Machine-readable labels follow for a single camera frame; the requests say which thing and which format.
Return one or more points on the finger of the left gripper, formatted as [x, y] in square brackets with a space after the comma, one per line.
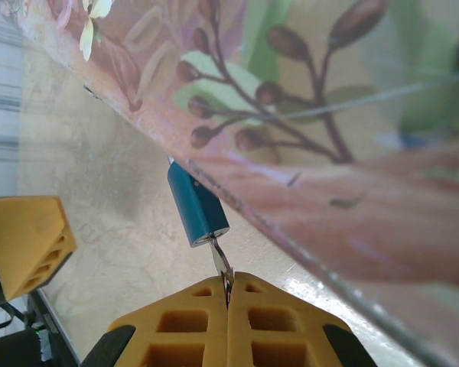
[27, 237]

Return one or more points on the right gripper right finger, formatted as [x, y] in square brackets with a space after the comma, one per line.
[313, 321]

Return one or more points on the pink printed tin box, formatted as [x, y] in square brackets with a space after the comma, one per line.
[329, 114]

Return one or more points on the small blue padlock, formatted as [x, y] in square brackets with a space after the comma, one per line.
[195, 206]

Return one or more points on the aluminium left side frame bar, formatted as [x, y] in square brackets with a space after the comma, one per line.
[59, 336]

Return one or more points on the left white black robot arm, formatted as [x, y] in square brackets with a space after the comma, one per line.
[7, 351]

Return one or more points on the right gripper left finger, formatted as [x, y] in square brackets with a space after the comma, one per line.
[145, 319]

